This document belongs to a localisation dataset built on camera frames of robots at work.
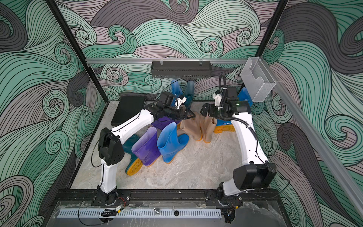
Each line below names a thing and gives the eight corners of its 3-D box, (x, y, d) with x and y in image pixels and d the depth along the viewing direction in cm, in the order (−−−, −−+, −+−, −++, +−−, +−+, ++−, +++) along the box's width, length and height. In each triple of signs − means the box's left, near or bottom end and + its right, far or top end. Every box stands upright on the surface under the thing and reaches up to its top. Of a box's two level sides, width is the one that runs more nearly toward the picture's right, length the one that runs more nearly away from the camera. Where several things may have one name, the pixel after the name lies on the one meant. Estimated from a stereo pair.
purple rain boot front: (143, 171, 84) (131, 152, 64) (141, 153, 91) (130, 132, 71) (163, 165, 86) (158, 146, 66) (160, 148, 93) (155, 126, 73)
